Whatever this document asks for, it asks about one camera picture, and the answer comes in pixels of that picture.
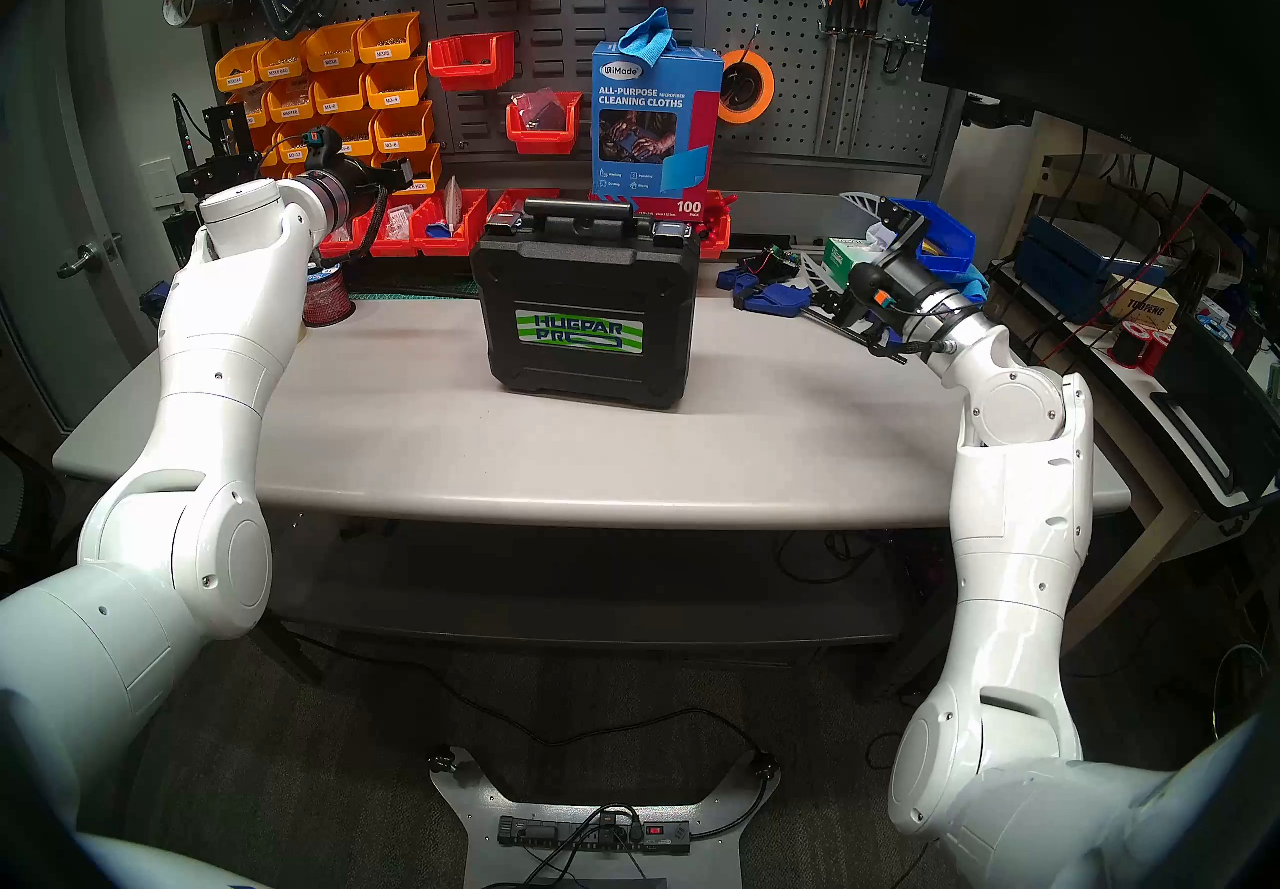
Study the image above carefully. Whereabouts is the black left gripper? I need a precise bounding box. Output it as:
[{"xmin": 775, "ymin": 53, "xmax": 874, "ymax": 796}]
[{"xmin": 305, "ymin": 129, "xmax": 414, "ymax": 233}]

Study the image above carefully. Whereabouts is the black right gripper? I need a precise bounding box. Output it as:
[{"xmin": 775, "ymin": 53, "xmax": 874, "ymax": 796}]
[{"xmin": 797, "ymin": 190, "xmax": 941, "ymax": 348}]

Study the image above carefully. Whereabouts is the black plastic tool box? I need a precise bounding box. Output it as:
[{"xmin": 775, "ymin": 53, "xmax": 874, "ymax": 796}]
[{"xmin": 470, "ymin": 197, "xmax": 701, "ymax": 410}]

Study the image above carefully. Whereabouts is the green white Kimtech tissue box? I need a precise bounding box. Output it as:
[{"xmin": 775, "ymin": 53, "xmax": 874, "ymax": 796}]
[{"xmin": 822, "ymin": 235, "xmax": 886, "ymax": 290}]

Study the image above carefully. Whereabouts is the blue cleaning cloths box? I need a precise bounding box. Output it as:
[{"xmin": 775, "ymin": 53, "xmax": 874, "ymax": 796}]
[{"xmin": 590, "ymin": 40, "xmax": 724, "ymax": 223}]

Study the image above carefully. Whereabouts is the small cardboard box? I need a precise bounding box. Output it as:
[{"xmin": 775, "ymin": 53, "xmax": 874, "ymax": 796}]
[{"xmin": 1103, "ymin": 280, "xmax": 1183, "ymax": 333}]

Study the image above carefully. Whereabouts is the blue plastic clamp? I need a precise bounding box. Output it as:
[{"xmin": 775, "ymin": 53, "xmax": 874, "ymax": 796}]
[{"xmin": 718, "ymin": 262, "xmax": 813, "ymax": 316}]

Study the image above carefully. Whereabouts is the large blue plastic bin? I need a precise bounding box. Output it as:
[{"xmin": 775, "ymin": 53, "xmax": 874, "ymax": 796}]
[{"xmin": 888, "ymin": 197, "xmax": 978, "ymax": 276}]

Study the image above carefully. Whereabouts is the black metal fixture stand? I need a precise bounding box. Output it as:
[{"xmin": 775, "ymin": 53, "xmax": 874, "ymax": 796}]
[{"xmin": 172, "ymin": 94, "xmax": 263, "ymax": 198}]

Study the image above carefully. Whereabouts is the orange tape roll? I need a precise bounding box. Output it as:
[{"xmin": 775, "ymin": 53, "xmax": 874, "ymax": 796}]
[{"xmin": 718, "ymin": 49, "xmax": 776, "ymax": 125}]

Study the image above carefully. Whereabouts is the dark grey pegboard panel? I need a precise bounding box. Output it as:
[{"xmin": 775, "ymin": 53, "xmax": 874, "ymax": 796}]
[{"xmin": 205, "ymin": 0, "xmax": 966, "ymax": 176}]

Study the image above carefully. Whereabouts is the blue microfiber cloth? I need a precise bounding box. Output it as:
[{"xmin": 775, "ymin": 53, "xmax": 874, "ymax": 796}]
[{"xmin": 618, "ymin": 7, "xmax": 677, "ymax": 68}]

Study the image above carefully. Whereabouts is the black equipment case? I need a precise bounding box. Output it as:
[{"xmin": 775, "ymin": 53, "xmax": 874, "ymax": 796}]
[{"xmin": 1148, "ymin": 317, "xmax": 1280, "ymax": 523}]

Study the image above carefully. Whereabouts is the wooden side table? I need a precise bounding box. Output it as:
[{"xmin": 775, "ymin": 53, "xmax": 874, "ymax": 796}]
[{"xmin": 985, "ymin": 137, "xmax": 1280, "ymax": 658}]

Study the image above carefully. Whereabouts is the black power strip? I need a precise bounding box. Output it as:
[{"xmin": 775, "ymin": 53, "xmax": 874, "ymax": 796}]
[{"xmin": 497, "ymin": 815, "xmax": 693, "ymax": 856}]

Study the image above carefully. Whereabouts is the black braided left wrist cable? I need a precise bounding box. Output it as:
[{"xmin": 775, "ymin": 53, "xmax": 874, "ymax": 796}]
[{"xmin": 345, "ymin": 187, "xmax": 393, "ymax": 260}]

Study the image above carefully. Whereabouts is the red wire spool blue label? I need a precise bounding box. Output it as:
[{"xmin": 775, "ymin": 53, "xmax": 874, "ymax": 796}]
[{"xmin": 300, "ymin": 262, "xmax": 357, "ymax": 328}]

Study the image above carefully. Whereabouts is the white wall switch plate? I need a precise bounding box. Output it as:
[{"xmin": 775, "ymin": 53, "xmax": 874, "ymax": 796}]
[{"xmin": 140, "ymin": 157, "xmax": 183, "ymax": 210}]

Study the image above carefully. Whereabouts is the silver door lever handle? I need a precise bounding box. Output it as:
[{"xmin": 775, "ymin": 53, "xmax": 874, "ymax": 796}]
[{"xmin": 57, "ymin": 235, "xmax": 123, "ymax": 280}]

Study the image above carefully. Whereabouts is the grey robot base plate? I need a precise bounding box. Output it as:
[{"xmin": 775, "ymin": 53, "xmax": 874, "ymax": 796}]
[{"xmin": 428, "ymin": 745, "xmax": 781, "ymax": 889}]

